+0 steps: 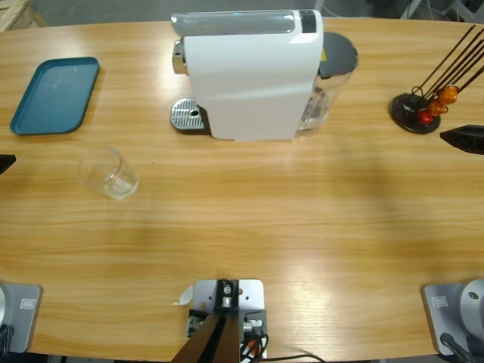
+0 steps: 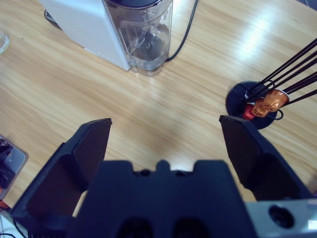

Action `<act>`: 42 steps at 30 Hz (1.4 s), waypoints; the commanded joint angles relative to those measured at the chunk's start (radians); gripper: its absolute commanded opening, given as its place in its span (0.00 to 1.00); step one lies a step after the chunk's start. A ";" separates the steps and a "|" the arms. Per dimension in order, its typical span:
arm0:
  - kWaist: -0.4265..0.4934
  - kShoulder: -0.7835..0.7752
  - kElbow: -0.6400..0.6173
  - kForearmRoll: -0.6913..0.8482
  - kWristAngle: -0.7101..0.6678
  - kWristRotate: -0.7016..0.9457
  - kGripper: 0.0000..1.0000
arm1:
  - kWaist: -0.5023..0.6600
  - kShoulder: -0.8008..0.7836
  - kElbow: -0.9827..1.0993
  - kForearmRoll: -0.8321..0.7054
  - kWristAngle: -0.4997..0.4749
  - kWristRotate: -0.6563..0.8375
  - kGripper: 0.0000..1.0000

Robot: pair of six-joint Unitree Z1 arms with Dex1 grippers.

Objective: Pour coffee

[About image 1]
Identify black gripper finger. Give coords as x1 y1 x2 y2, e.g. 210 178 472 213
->
440 124 484 155
0 154 17 175

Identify clear drinking glass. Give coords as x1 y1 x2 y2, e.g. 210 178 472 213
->
77 146 141 201

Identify silver coffee machine lever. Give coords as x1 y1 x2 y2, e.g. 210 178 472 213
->
169 10 298 37

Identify white capsule coffee machine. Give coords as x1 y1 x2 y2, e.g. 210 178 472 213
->
172 9 324 144

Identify black capsule holder with rods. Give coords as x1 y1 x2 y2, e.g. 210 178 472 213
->
388 24 484 134

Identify blue plastic tray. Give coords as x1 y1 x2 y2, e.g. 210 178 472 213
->
9 56 101 136

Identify clear water tank grey lid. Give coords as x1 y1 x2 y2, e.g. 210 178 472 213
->
296 32 359 138

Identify white tape scrap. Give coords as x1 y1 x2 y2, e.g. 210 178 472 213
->
172 285 194 306

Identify white metal frame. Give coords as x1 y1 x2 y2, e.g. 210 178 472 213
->
400 0 484 22

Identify black arm base cable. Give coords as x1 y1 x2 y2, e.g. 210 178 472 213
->
440 332 476 363
0 324 15 355

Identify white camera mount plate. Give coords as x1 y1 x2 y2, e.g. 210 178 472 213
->
188 278 268 359

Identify dark camera mount post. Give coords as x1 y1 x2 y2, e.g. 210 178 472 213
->
169 278 241 363

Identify black power cable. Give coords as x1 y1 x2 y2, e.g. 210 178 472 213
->
264 353 326 363

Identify orange cable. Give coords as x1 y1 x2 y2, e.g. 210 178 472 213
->
241 334 269 358

